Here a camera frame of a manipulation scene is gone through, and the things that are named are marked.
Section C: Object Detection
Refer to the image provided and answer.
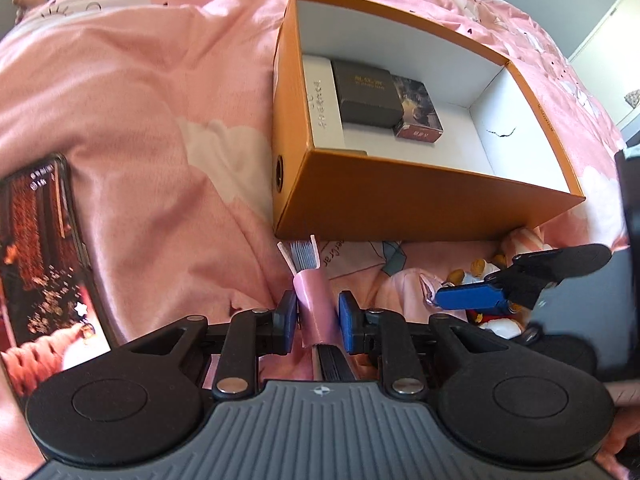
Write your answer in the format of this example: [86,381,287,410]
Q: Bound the olive brown small box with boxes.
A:
[330,59,404,126]

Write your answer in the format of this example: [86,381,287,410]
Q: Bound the white box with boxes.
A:
[302,55,372,154]

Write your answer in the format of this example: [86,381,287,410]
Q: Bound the white wardrobe door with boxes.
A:
[569,0,640,132]

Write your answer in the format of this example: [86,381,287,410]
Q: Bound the pink cloud print blanket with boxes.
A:
[0,0,640,480]

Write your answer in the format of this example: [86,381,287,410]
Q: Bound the person's right hand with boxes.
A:
[597,380,640,479]

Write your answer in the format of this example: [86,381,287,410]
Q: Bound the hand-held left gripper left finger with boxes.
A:
[120,290,301,401]

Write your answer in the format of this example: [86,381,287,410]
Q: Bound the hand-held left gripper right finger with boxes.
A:
[337,290,506,402]

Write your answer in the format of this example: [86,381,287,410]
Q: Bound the small dark red box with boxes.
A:
[389,74,445,145]

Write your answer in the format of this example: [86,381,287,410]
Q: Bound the pink comb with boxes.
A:
[277,234,356,383]

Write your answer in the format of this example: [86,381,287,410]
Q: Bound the smartphone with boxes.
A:
[0,152,114,402]

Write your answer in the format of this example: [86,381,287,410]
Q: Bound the orange cardboard box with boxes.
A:
[272,0,587,244]

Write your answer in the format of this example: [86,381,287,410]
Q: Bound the brown bear plush sailor suit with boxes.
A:
[444,256,532,342]

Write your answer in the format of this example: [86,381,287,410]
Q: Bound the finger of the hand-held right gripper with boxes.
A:
[500,243,614,282]
[433,279,561,312]

